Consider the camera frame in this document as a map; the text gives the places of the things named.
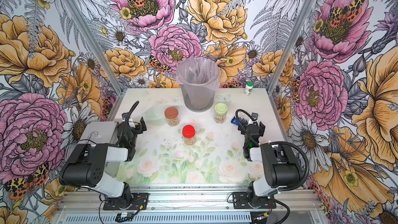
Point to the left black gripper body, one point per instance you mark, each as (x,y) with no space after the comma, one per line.
(137,130)

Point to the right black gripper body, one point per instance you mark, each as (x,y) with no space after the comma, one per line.
(244,132)

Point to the green lid peanut jar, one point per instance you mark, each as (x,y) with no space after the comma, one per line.
(220,111)

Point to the mesh bin with pink bag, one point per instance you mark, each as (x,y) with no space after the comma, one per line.
(199,79)

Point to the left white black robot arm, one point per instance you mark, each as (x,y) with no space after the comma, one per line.
(103,143)

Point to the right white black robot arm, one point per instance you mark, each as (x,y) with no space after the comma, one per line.
(285,167)

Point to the clear plastic lid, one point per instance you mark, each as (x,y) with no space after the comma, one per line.
(155,116)

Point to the blue gauze bandage packet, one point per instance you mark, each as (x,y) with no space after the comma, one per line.
(238,120)

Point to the brown lid peanut jar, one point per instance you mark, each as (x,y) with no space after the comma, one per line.
(171,115)

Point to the white bottle green cap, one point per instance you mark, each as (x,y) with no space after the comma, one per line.
(248,88)

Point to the red lid peanut jar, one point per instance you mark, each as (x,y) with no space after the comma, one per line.
(188,134)

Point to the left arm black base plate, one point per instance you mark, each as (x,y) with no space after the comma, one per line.
(134,202)

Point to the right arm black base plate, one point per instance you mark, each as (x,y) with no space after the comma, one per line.
(243,200)

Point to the aluminium rail frame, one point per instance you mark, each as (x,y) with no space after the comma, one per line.
(192,204)

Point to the right aluminium corner post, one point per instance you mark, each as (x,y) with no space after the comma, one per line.
(301,19)

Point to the aluminium corner post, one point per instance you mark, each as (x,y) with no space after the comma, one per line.
(76,14)
(301,19)

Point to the left aluminium corner post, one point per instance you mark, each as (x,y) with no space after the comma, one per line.
(76,14)

